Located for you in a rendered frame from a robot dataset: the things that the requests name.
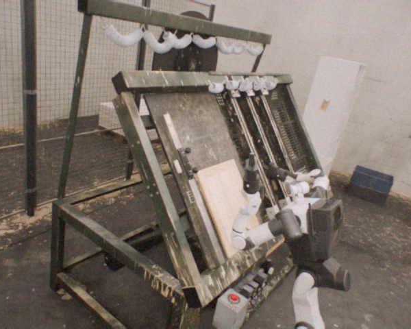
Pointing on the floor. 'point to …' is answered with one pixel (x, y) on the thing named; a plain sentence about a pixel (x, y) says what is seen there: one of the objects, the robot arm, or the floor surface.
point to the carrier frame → (155, 273)
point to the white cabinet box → (331, 105)
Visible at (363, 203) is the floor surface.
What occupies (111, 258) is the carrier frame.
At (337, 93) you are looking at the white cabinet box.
